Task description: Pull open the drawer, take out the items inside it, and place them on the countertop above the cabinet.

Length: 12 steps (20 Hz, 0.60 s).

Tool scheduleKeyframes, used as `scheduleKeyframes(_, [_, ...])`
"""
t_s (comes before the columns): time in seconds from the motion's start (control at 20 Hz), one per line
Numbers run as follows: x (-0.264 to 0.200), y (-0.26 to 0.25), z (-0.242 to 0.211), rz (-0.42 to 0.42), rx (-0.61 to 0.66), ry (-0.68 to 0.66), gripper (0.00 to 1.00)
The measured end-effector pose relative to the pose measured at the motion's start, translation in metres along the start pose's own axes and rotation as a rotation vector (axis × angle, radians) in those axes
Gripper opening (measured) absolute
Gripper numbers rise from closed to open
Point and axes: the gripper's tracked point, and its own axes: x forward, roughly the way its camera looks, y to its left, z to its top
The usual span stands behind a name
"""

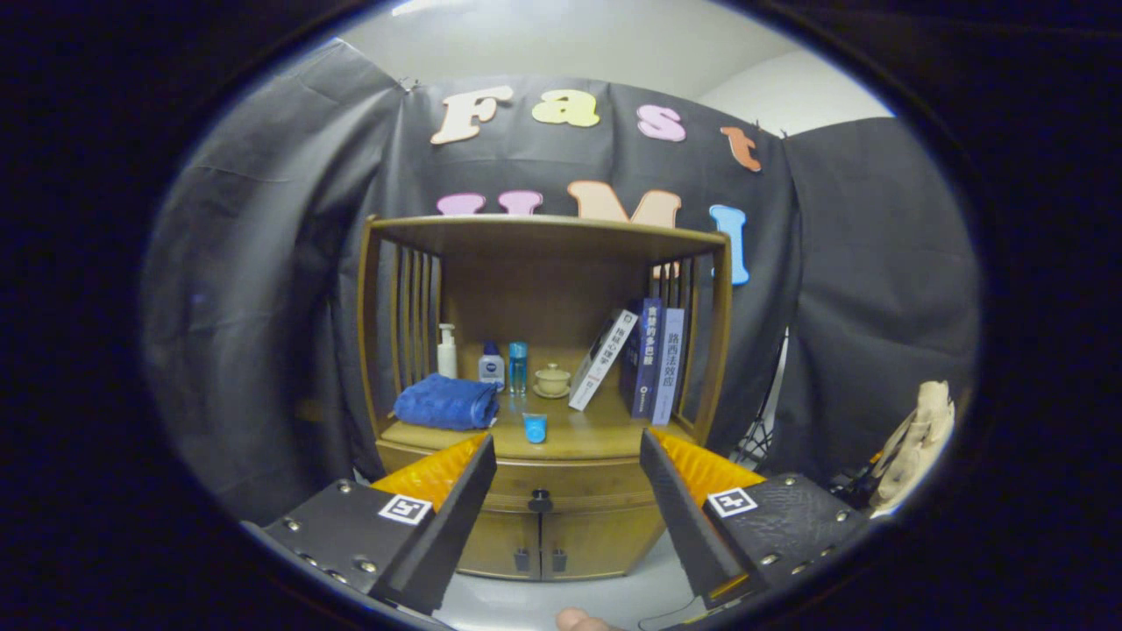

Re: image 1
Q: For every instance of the beige lidded teacup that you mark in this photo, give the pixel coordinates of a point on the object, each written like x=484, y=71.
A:
x=552, y=382

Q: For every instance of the white book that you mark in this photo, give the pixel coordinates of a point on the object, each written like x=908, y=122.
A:
x=603, y=359

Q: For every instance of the blue translucent bottle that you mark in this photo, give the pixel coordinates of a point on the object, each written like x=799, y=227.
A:
x=518, y=368

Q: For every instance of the white pump bottle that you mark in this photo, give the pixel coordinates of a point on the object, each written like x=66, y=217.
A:
x=447, y=358

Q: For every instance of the pale blue book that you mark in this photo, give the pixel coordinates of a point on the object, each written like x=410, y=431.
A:
x=668, y=368

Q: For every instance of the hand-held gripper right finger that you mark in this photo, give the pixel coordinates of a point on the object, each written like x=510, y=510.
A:
x=675, y=517

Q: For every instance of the black backdrop cloth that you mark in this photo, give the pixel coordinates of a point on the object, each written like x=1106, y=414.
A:
x=263, y=263

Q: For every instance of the wooden countertop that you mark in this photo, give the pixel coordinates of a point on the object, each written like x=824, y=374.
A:
x=578, y=434

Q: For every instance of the white bottle blue cap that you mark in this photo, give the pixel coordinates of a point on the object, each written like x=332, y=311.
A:
x=492, y=370

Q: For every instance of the dark blue book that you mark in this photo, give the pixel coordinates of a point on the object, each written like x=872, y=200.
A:
x=647, y=359

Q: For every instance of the black drawer knob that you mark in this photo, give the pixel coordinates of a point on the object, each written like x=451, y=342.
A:
x=540, y=501

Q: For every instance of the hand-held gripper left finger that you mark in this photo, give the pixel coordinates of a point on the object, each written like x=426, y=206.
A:
x=456, y=517

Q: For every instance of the wooden cabinet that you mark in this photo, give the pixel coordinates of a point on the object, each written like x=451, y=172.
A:
x=543, y=307

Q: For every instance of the wooden cabinet door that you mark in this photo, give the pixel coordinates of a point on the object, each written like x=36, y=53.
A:
x=500, y=539
x=600, y=539

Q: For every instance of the blue folded towel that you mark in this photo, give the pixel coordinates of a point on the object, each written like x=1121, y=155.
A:
x=443, y=403

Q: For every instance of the black tripod stand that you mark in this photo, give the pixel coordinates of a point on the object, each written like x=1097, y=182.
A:
x=761, y=443

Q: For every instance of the wooden drawer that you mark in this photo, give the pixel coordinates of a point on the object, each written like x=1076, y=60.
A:
x=570, y=473

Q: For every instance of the small blue tube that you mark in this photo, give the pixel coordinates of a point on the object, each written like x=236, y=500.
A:
x=535, y=429

